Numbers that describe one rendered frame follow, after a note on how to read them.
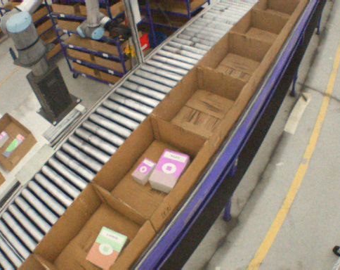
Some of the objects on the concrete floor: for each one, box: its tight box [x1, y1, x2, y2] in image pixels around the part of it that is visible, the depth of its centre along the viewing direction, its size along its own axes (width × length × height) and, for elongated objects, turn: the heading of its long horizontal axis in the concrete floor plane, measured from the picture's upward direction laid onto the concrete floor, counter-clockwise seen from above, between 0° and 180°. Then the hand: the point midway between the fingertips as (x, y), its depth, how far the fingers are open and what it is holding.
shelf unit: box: [44, 0, 157, 86], centre depth 247 cm, size 98×49×196 cm, turn 62°
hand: (128, 37), depth 194 cm, fingers closed
